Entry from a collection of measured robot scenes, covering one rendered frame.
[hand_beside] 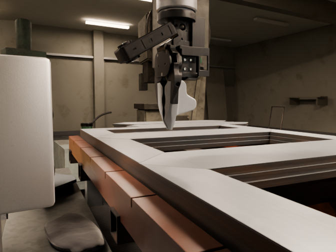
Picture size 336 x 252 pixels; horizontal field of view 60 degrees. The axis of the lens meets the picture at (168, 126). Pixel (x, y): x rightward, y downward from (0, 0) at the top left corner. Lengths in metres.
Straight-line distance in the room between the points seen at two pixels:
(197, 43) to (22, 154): 0.43
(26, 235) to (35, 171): 0.56
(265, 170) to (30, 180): 0.45
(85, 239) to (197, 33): 0.44
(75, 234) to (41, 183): 0.46
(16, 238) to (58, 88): 8.69
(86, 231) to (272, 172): 0.38
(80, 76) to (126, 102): 1.68
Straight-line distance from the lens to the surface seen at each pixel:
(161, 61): 0.55
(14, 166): 0.19
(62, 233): 0.65
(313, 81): 9.94
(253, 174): 0.55
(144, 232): 0.41
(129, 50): 0.50
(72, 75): 9.44
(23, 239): 0.72
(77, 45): 9.60
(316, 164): 0.66
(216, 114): 11.12
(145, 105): 4.84
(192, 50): 0.54
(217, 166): 0.52
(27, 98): 0.18
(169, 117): 0.53
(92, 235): 0.63
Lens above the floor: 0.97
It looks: 4 degrees down
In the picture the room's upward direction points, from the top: straight up
